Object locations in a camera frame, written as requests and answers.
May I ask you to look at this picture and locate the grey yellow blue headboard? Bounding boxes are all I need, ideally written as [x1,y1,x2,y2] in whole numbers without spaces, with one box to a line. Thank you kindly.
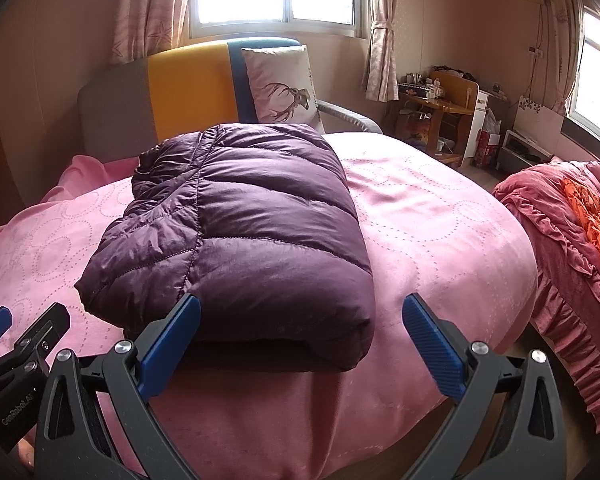
[78,37,299,162]

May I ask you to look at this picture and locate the wooden desk with clutter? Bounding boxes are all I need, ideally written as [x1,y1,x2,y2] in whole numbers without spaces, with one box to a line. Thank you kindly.
[387,68,479,169]

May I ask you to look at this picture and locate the right pink curtain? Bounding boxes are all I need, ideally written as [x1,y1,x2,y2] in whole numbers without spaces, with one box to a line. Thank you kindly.
[362,0,399,103]

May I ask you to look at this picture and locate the far right curtain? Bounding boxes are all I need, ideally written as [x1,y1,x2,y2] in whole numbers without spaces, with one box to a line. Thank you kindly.
[548,0,583,116]

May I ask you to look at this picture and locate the red shopping bag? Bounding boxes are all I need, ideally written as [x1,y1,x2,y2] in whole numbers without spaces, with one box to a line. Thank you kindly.
[474,108,502,168]

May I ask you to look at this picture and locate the deer print pillow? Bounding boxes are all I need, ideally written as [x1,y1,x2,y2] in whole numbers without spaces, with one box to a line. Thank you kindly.
[242,44,325,133]

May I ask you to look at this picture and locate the pink quilted bedspread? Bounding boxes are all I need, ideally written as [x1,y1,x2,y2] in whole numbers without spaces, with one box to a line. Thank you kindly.
[0,132,536,479]

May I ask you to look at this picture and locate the grey metal bed rail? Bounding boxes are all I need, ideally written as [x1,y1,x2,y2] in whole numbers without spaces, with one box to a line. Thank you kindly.
[317,100,382,134]

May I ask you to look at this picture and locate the purple puffer down jacket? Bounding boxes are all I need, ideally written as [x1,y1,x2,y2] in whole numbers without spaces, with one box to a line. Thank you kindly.
[76,124,376,370]

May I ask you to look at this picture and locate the pink patterned curtain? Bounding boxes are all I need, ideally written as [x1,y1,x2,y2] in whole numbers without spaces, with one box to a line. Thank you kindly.
[111,0,188,65]

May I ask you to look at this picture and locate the person's left hand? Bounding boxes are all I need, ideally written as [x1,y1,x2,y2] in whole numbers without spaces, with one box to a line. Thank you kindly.
[17,438,34,470]

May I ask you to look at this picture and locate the red ruffled blanket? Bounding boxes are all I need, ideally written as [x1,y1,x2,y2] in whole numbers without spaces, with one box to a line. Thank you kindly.
[493,160,600,434]

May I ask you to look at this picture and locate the low white cabinet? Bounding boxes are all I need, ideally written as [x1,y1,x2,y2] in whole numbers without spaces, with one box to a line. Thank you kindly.
[495,130,553,176]

